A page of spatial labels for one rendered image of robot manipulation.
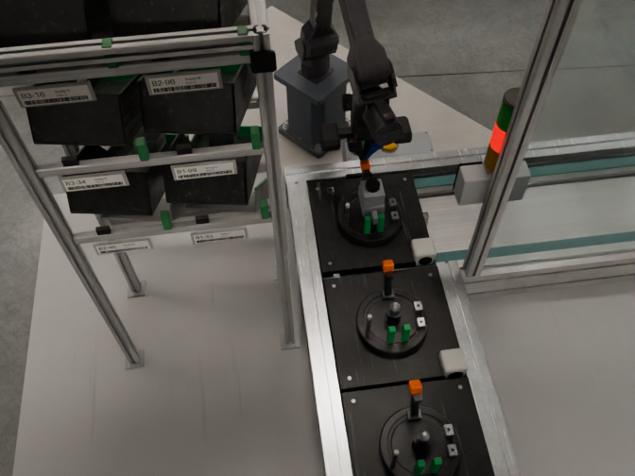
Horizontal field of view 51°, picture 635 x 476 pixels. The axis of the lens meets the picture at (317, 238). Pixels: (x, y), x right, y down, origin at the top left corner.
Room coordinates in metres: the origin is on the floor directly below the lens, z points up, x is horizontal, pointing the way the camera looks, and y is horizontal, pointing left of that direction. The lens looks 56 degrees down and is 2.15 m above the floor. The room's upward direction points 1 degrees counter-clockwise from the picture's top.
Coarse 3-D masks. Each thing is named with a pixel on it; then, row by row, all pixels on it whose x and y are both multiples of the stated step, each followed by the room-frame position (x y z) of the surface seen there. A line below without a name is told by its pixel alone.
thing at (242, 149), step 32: (96, 64) 0.60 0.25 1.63; (128, 64) 0.59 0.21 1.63; (160, 64) 0.60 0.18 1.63; (192, 64) 0.60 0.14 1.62; (224, 64) 0.61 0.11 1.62; (96, 160) 0.59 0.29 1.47; (128, 160) 0.59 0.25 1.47; (160, 160) 0.59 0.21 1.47; (192, 160) 0.60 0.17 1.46; (160, 224) 0.60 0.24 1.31; (192, 224) 0.60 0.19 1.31; (224, 224) 0.60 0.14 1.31
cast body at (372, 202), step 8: (360, 184) 0.86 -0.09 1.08; (368, 184) 0.85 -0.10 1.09; (376, 184) 0.85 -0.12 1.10; (360, 192) 0.86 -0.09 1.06; (368, 192) 0.83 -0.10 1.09; (376, 192) 0.83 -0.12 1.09; (384, 192) 0.83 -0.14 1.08; (360, 200) 0.85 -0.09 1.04; (368, 200) 0.82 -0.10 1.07; (376, 200) 0.82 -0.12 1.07; (384, 200) 0.83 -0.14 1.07; (368, 208) 0.82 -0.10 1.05; (376, 208) 0.82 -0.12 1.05; (384, 208) 0.82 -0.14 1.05; (376, 216) 0.80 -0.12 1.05
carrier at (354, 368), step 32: (352, 288) 0.68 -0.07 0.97; (416, 288) 0.68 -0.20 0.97; (352, 320) 0.61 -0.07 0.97; (384, 320) 0.59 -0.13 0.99; (416, 320) 0.59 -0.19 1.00; (448, 320) 0.60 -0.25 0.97; (352, 352) 0.54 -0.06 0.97; (384, 352) 0.53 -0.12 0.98; (416, 352) 0.53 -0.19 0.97; (448, 352) 0.52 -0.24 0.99; (352, 384) 0.47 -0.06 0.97; (384, 384) 0.47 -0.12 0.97
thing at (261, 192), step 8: (264, 184) 0.82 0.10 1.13; (256, 192) 0.74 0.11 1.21; (264, 192) 0.81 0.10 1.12; (256, 200) 0.73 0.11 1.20; (192, 208) 0.73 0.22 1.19; (200, 208) 0.73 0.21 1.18; (208, 208) 0.73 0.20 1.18; (216, 208) 0.73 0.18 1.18; (224, 208) 0.73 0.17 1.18; (232, 208) 0.73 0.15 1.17; (240, 208) 0.73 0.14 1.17; (248, 208) 0.73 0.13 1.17; (256, 208) 0.72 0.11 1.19
